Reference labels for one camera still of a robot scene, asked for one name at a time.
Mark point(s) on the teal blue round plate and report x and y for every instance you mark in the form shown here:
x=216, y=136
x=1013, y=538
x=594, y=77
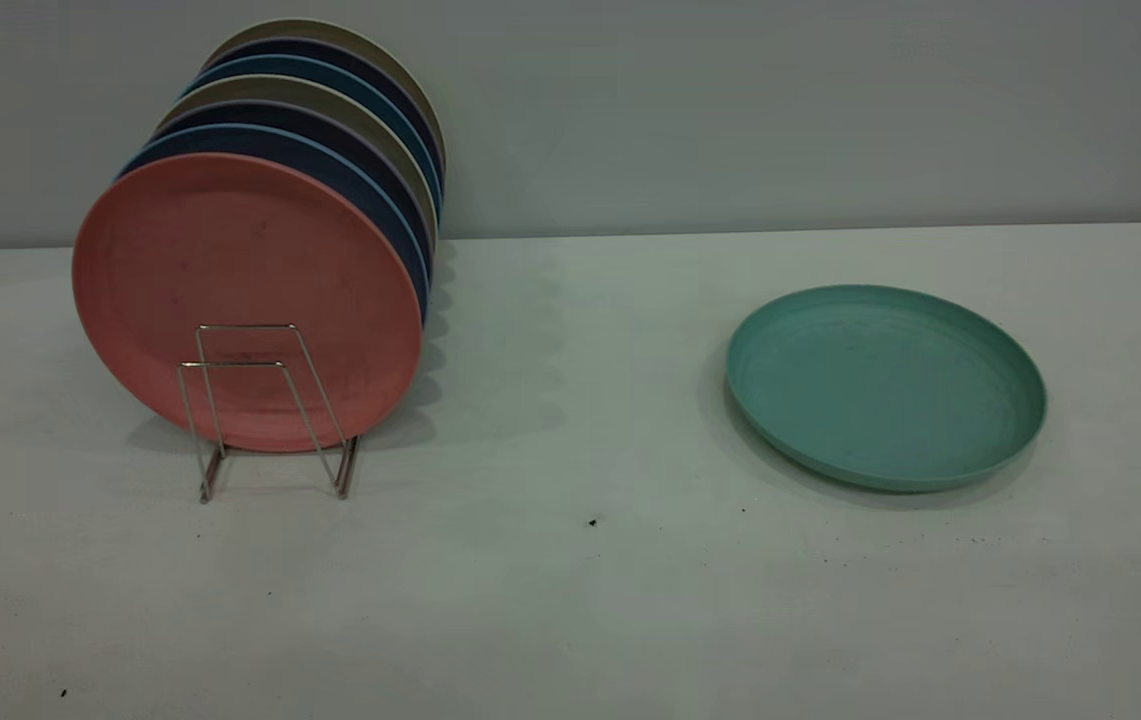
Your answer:
x=330, y=70

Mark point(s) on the blue plate with light rim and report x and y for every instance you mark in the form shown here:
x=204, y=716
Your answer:
x=310, y=149

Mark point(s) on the pink round plate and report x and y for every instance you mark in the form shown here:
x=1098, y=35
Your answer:
x=230, y=260

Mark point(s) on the dark purple round plate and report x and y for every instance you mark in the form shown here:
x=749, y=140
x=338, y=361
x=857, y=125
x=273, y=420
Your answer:
x=330, y=124

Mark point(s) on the green round plate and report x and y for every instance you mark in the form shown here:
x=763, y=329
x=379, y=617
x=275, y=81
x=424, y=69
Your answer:
x=880, y=385

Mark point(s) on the beige round plate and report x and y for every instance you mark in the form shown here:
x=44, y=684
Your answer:
x=280, y=87
x=310, y=27

